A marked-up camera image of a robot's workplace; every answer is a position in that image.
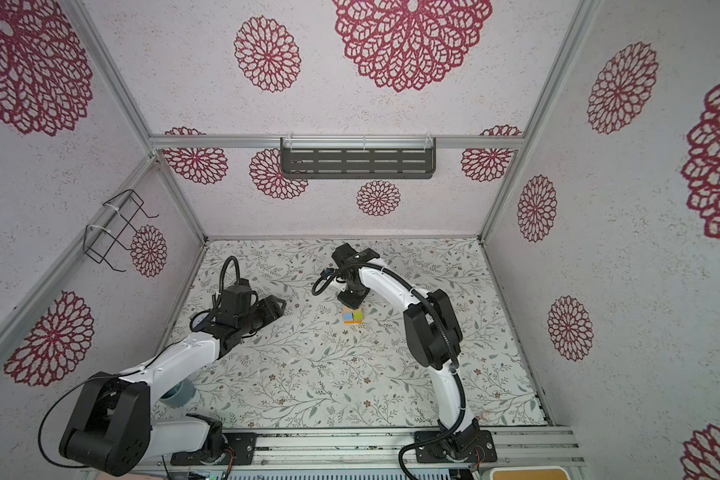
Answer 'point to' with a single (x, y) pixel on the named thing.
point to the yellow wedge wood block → (348, 309)
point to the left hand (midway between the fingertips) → (280, 310)
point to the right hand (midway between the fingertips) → (354, 294)
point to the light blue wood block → (348, 316)
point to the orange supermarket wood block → (353, 322)
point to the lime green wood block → (358, 316)
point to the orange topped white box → (529, 473)
